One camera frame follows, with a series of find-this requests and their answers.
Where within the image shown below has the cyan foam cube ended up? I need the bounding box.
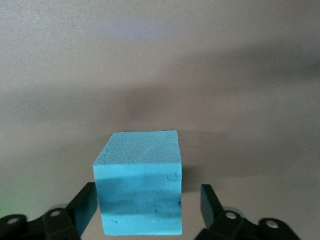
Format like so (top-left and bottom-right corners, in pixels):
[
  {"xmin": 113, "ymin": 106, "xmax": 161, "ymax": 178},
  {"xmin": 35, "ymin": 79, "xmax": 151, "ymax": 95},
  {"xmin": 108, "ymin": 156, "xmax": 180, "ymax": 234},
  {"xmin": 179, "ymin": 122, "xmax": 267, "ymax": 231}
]
[{"xmin": 92, "ymin": 129, "xmax": 183, "ymax": 237}]

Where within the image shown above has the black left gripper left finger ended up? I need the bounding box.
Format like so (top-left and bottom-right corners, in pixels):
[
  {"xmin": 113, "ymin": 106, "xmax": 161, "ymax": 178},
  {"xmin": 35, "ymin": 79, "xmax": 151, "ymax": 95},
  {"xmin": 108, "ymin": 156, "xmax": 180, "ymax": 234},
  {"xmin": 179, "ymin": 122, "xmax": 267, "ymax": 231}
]
[{"xmin": 0, "ymin": 182, "xmax": 100, "ymax": 240}]

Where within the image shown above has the brown table cover mat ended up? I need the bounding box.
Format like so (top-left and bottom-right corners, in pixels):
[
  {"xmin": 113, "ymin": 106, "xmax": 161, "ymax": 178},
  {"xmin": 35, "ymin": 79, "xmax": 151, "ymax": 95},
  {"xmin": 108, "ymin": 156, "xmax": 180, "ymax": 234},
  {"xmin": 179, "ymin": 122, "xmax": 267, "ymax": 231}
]
[{"xmin": 0, "ymin": 0, "xmax": 320, "ymax": 240}]

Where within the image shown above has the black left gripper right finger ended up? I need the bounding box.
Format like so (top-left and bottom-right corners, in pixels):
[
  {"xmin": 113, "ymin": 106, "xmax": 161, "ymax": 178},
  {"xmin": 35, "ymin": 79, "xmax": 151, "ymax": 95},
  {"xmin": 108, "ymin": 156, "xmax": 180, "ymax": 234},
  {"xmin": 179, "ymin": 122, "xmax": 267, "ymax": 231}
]
[{"xmin": 194, "ymin": 184, "xmax": 301, "ymax": 240}]

